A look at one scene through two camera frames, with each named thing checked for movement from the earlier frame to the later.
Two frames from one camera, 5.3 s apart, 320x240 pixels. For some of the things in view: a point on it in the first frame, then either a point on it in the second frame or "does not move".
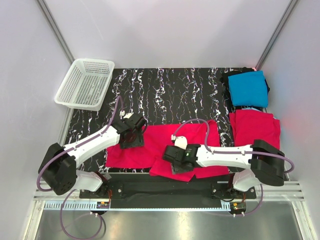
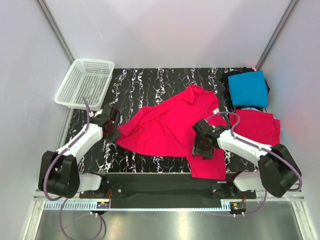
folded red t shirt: [248, 125] does not move
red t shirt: [157, 138] to [166, 129]
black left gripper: [132, 142] to [115, 135]
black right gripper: [180, 169] to [198, 149]
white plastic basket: [86, 84] does not move
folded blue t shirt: [249, 89] does not move
